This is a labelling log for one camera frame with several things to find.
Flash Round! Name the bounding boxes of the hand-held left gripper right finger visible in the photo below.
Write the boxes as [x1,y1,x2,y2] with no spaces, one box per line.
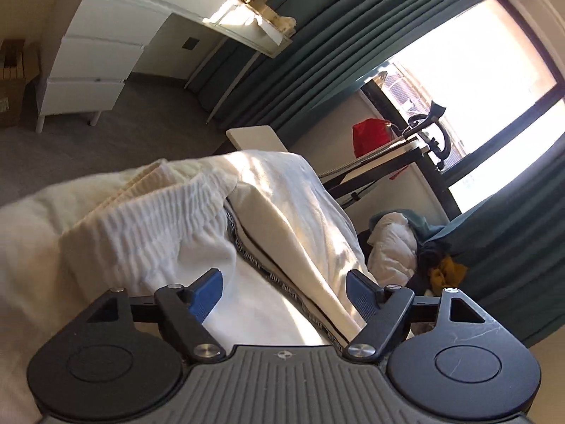
[343,269,500,364]

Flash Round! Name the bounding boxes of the white drawer unit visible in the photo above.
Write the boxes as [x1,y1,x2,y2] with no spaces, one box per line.
[34,0,171,134]

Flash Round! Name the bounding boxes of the white flat board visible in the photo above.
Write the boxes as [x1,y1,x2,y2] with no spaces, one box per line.
[225,125,289,155]

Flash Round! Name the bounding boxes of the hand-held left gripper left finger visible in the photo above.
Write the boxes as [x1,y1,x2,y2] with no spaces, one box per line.
[65,268,225,366]

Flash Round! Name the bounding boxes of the red cloth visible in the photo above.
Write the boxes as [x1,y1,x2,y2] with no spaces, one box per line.
[352,117,393,159]

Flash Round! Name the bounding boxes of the dark framed window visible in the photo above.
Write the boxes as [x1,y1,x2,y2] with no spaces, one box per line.
[359,0,565,219]

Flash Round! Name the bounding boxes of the cream pants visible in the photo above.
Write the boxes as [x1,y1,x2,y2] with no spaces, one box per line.
[57,150,370,349]

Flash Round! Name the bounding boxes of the tissue box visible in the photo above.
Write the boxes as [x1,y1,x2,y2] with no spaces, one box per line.
[264,8,298,34]

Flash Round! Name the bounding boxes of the cardboard box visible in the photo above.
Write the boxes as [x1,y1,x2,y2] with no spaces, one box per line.
[0,39,41,127]

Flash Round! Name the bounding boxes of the pile of clothes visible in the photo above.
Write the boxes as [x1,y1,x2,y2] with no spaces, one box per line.
[366,211,447,286]

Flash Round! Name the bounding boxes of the dark garment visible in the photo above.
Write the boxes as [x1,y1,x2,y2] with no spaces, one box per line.
[414,237,452,275]

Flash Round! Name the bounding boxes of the yellow garment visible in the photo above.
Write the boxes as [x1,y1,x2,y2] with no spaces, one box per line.
[425,254,469,295]

